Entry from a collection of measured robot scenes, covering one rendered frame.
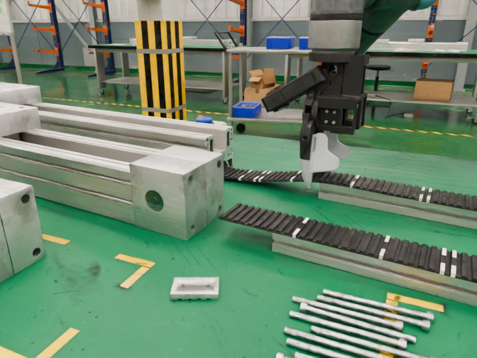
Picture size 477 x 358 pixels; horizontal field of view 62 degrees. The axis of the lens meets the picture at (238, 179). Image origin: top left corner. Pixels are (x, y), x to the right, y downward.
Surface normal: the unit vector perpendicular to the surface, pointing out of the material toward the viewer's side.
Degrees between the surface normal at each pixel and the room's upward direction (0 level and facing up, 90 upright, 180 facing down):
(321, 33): 90
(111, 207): 90
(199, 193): 90
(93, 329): 0
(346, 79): 90
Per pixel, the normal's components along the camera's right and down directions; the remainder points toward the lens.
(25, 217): 0.91, 0.15
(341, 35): 0.01, 0.35
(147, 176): -0.48, 0.32
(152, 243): 0.00, -0.93
